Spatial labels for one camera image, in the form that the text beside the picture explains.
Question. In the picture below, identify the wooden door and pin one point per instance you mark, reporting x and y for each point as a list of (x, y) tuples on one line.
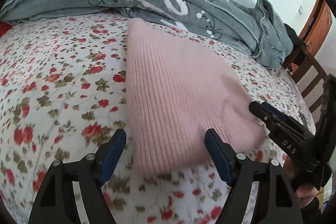
[(317, 27)]

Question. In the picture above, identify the grey patterned quilt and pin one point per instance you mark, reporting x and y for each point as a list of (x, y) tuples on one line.
[(258, 31)]

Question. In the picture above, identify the floral bed sheet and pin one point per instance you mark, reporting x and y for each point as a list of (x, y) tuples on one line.
[(62, 95)]

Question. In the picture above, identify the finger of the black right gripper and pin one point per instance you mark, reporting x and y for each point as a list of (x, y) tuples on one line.
[(273, 110), (263, 114)]

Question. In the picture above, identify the white wall socket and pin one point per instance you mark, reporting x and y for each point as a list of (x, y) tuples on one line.
[(300, 10)]

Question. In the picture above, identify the red pillow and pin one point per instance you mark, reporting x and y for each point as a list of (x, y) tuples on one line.
[(4, 27)]

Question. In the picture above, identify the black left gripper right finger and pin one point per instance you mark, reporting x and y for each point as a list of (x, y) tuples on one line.
[(275, 202)]

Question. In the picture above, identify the pink knitted sweater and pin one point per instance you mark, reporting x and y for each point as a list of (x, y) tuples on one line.
[(176, 90)]

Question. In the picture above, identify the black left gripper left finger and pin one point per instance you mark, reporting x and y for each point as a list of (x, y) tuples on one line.
[(55, 201)]

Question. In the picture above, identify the person's right hand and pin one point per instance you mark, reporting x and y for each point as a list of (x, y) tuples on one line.
[(304, 193)]

